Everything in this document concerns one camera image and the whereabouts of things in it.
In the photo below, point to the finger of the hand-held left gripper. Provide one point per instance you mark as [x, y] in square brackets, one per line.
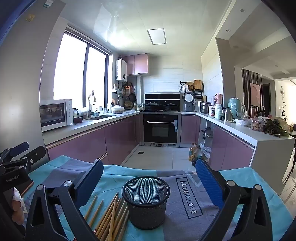
[37, 154]
[18, 147]

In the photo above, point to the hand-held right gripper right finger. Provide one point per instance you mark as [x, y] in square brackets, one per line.
[208, 182]

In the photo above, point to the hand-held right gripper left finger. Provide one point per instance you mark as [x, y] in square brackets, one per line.
[92, 177]

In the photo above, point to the bundle of wooden chopsticks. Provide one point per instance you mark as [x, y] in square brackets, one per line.
[111, 215]

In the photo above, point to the black mesh cup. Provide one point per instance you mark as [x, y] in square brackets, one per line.
[148, 213]

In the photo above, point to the person's left hand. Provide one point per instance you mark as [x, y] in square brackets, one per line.
[17, 208]

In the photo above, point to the yellow cooking oil bottle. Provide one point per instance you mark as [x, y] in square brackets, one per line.
[192, 154]

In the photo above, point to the teal and grey tablecloth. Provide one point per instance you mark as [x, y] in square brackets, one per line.
[129, 171]

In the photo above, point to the purple base cabinets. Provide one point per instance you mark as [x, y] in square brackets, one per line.
[115, 136]
[231, 150]

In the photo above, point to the white microwave oven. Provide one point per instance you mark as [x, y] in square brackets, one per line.
[55, 114]

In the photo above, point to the dark red bowl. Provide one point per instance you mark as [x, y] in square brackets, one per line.
[78, 120]

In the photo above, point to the grey refrigerator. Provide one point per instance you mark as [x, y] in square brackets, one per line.
[23, 92]

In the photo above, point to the purple base cabinet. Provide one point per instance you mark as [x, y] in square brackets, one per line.
[189, 128]

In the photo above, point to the kitchen faucet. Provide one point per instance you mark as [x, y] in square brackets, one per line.
[89, 109]

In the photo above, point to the covered glass bowl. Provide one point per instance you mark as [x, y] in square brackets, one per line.
[242, 122]

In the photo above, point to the steel thermos flask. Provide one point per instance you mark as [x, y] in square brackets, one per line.
[228, 114]

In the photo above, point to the white canister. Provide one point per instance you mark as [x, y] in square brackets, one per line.
[218, 112]

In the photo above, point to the built-in black oven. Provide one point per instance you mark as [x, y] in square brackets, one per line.
[160, 129]

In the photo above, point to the white casserole pot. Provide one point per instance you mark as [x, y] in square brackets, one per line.
[118, 109]

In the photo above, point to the stainless steel pot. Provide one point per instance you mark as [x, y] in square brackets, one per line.
[204, 107]

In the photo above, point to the clear plastic food container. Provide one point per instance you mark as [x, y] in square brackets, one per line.
[257, 125]

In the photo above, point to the green countertop appliance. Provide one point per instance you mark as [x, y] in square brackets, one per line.
[234, 107]

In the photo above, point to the grey rice cooker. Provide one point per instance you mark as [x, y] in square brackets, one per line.
[189, 102]

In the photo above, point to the dark tumbler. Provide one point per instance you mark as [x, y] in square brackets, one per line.
[252, 112]

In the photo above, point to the black lidded cooking pot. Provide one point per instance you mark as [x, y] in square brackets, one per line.
[152, 106]
[171, 107]

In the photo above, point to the pink electric kettle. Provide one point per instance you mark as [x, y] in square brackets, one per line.
[218, 99]

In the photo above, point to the bag of leafy vegetables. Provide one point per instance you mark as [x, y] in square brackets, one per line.
[276, 127]

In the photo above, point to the hanging black frying pan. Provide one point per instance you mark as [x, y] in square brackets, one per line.
[132, 97]

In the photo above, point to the kitchen window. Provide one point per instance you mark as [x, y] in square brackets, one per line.
[69, 69]

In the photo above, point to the wooden cutting board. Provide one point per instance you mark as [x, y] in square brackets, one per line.
[197, 85]

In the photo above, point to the black range hood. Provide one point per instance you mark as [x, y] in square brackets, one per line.
[161, 96]

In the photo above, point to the white water heater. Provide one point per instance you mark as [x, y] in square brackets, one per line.
[121, 69]

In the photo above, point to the ceiling light panel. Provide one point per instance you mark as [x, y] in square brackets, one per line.
[156, 36]

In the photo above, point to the wall utensil rack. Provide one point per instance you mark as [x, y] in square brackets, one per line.
[187, 87]

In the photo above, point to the pink wall picture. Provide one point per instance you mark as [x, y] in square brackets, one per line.
[255, 93]

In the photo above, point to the purple wall cabinet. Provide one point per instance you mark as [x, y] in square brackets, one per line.
[137, 64]

